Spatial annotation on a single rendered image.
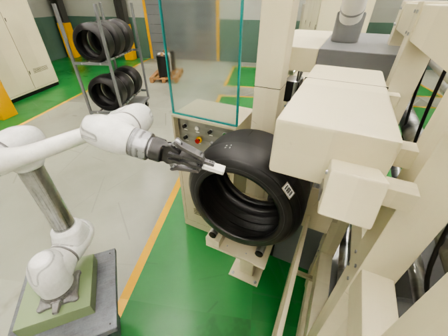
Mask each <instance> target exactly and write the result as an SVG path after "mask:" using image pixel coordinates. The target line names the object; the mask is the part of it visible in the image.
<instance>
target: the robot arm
mask: <svg viewBox="0 0 448 336"><path fill-rule="evenodd" d="M152 123H153V114H152V112H151V110H150V108H149V107H148V106H146V105H144V104H142V103H133V104H130V105H126V106H123V107H121V108H119V109H116V110H114V111H112V112H110V114H108V115H102V114H92V115H86V116H85V117H84V118H83V120H82V122H81V125H80V128H78V129H74V130H72V131H68V132H66V133H62V134H60V135H56V136H54V137H50V138H47V139H46V137H45V135H44V133H43V132H42V131H41V130H40V129H38V128H37V127H34V126H32V125H16V126H12V127H8V128H6V129H4V130H1V131H0V176H2V175H6V174H8V173H10V172H15V173H17V174H18V176H19V178H20V179H21V180H22V182H23V184H24V186H25V187H26V188H27V190H28V192H29V193H30V194H31V196H32V198H33V199H34V201H35V202H36V204H37V206H38V207H39V208H40V210H41V212H42V213H43V214H44V216H45V218H46V220H47V221H48V222H49V224H50V226H51V227H52V229H51V232H50V236H51V244H52V246H51V248H50V249H46V250H43V251H40V252H38V253H37V254H35V255H34V256H33V257H32V258H31V259H30V260H29V262H28V264H27V267H26V277H27V280H28V282H29V284H30V286H31V287H32V289H33V290H34V292H36V294H38V296H40V297H41V298H40V302H39V306H38V308H37V310H36V312H37V313H38V314H40V313H42V312H44V311H46V310H48V309H52V314H53V315H57V314H58V313H59V311H60V308H61V306H62V305H64V304H67V303H72V302H76V301H77V300H78V299H79V295H78V290H79V278H80V275H81V270H76V271H74V270H75V267H76V265H77V262H78V260H80V258H81V257H82V256H83V254H84V253H85V252H86V250H87V248H88V247H89V245H90V244H91V242H92V240H93V237H94V233H95V229H94V226H93V224H92V223H91V222H89V221H88V220H86V219H79V218H76V217H73V216H72V215H71V213H70V211H69V210H68V208H67V206H66V204H65V202H64V200H63V198H62V196H61V195H60V193H59V191H58V190H57V188H56V186H55V184H54V182H53V180H52V178H51V177H50V175H49V173H48V171H47V170H46V168H45V166H44V162H45V159H46V158H48V157H51V156H53V155H56V154H58V153H61V152H64V151H66V150H68V149H71V148H74V147H76V146H78V145H81V144H84V143H86V142H88V143H89V144H91V145H93V146H95V147H97V148H99V149H102V150H104V151H108V152H111V153H116V154H123V155H129V156H131V157H136V158H138V159H142V160H147V159H150V160H152V161H156V162H160V161H163V162H165V163H166V164H169V165H170V167H171V168H170V170H171V171H176V170H178V171H186V172H191V173H199V172H200V170H204V171H208V172H214V173H218V174H220V175H223V174H224V172H225V167H226V166H224V165H220V164H218V163H216V162H214V161H212V160H209V159H206V158H205V153H204V152H202V151H200V150H198V149H196V148H194V147H192V146H190V145H189V144H187V143H185V142H183V141H182V140H181V139H180V138H178V137H176V139H175V140H174V141H173V142H171V141H167V140H166V139H163V138H160V137H156V136H155V134H154V133H152V132H149V131H148V130H149V128H150V127H151V126H152Z"/></svg>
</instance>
